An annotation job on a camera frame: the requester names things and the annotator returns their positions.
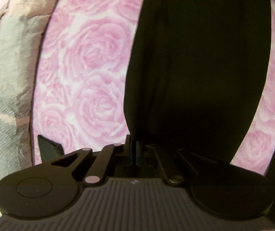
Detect pink rose blanket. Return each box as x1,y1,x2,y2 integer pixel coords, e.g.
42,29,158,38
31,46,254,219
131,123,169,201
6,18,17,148
32,0,275,174

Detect grey pink quilt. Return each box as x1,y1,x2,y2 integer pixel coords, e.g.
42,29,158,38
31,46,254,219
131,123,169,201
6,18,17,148
0,0,58,180

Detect black garment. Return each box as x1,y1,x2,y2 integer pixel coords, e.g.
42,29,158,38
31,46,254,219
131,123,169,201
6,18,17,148
124,0,272,176

